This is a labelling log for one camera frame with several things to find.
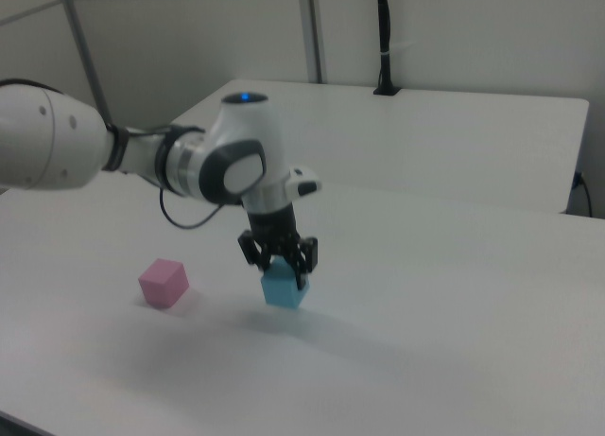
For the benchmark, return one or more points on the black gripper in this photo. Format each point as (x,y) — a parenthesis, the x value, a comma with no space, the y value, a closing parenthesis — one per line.
(274,225)

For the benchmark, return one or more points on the blue foam cube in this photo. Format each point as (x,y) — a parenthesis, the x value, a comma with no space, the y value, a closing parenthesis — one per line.
(282,291)

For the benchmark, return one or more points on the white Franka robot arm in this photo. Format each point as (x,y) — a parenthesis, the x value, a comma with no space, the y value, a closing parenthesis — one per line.
(227,162)

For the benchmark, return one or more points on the pink foam cube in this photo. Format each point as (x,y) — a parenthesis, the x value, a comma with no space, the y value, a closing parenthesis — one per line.
(163,282)

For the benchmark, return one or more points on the grey metal frame post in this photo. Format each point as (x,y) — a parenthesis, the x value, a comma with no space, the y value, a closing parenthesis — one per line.
(90,62)
(314,29)

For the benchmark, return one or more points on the black camera stand pole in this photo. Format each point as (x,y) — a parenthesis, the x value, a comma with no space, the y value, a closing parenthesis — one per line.
(385,39)

